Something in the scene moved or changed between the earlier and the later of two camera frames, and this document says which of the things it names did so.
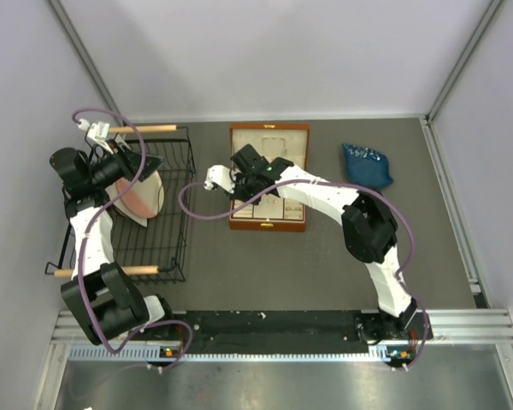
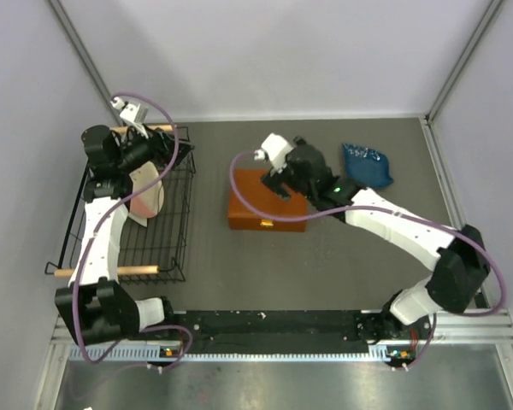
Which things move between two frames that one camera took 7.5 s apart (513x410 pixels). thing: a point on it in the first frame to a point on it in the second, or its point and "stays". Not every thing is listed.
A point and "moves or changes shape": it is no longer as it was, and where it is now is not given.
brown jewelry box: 277,214 moves or changes shape
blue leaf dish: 366,167 stays
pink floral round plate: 144,198 stays
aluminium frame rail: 486,327 stays
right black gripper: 236,196 to 277,185
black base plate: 176,334 stays
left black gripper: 127,161 to 160,145
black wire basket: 158,252 stays
